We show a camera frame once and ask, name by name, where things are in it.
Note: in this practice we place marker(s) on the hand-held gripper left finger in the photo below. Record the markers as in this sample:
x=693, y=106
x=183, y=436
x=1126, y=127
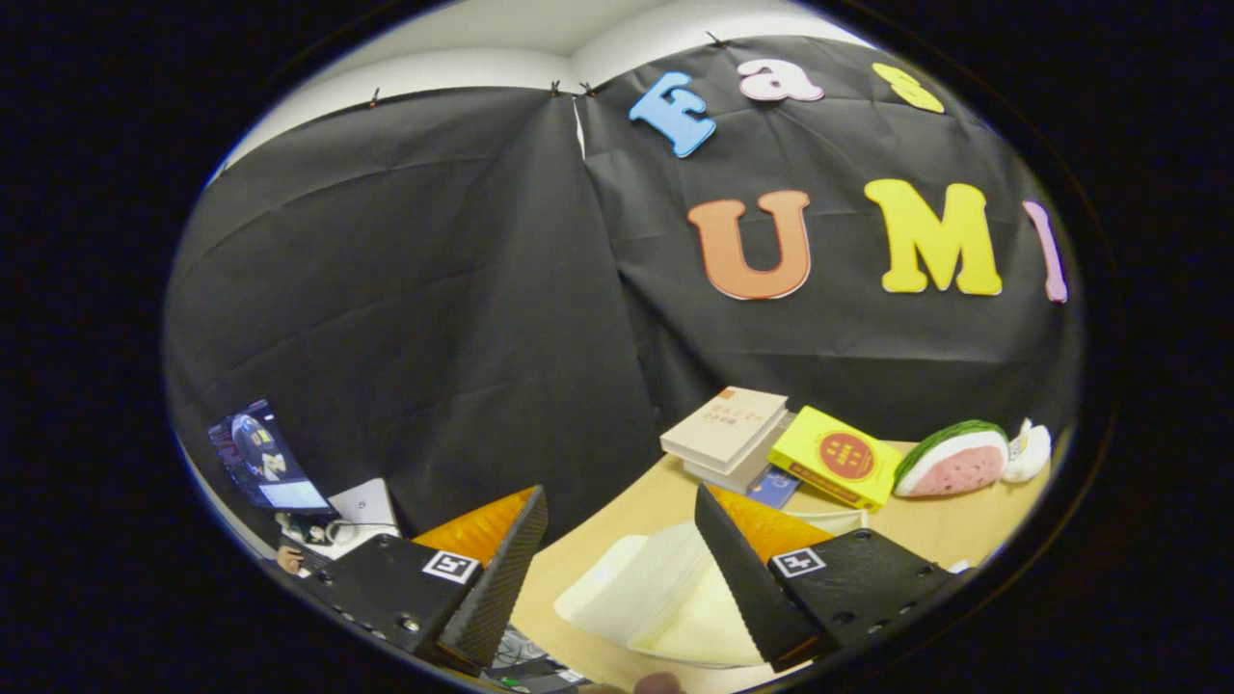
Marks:
x=496, y=588

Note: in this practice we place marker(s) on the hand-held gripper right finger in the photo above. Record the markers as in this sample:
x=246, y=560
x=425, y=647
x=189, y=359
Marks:
x=742, y=588

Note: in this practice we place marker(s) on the cream fabric storage box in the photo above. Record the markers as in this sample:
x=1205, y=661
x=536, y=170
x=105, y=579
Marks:
x=656, y=598

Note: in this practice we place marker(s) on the blue book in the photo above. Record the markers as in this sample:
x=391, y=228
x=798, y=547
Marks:
x=774, y=489

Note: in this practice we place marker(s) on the white thick book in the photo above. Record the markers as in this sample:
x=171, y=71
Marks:
x=747, y=470

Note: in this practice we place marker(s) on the white laptop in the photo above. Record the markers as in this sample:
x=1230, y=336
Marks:
x=364, y=511

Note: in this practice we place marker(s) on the yellow book with red circle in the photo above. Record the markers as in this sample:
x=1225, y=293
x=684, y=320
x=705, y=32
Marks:
x=837, y=458

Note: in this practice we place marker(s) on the watermelon slice plush toy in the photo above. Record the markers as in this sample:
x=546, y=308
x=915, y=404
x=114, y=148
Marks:
x=954, y=463

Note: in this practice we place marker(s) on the white plush toy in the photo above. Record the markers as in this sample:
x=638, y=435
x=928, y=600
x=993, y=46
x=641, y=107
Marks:
x=1030, y=451

